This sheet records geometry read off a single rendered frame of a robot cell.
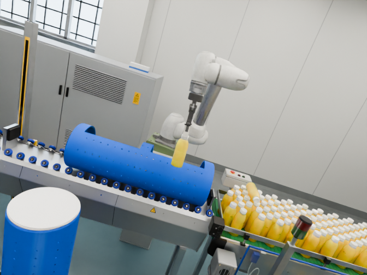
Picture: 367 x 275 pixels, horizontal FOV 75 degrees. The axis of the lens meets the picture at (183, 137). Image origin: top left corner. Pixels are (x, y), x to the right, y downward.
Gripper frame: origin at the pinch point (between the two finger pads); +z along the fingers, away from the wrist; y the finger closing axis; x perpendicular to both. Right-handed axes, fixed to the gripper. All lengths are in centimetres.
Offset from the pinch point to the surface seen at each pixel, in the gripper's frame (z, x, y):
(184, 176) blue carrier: 27.2, 6.1, -6.6
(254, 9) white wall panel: -163, 54, -270
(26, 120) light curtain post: 32, -120, -50
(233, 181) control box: 35, 44, -45
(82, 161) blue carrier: 34, -54, -4
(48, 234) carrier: 47, -42, 43
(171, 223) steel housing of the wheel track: 60, 6, -9
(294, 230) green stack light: 31, 64, 17
